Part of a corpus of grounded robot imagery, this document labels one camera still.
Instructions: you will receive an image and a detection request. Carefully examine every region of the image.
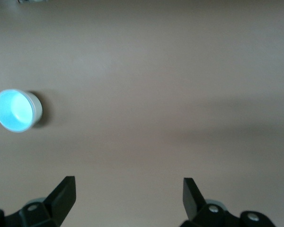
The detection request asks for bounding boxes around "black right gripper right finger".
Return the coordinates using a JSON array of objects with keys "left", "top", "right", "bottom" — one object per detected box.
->
[{"left": 179, "top": 177, "right": 277, "bottom": 227}]

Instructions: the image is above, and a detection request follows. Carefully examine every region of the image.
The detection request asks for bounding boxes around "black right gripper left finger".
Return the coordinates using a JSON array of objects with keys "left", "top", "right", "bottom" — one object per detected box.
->
[{"left": 0, "top": 176, "right": 76, "bottom": 227}]

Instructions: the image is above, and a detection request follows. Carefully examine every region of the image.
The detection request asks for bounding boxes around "blue bowl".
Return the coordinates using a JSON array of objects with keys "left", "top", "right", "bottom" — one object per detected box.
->
[{"left": 0, "top": 88, "right": 34, "bottom": 133}]

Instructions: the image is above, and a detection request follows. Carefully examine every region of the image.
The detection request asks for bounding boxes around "white bowl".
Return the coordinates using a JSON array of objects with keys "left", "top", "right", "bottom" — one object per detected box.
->
[{"left": 26, "top": 91, "right": 43, "bottom": 128}]

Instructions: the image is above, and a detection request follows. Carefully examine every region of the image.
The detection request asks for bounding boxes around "brown table cover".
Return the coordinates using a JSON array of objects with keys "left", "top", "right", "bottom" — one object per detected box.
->
[{"left": 0, "top": 0, "right": 284, "bottom": 227}]

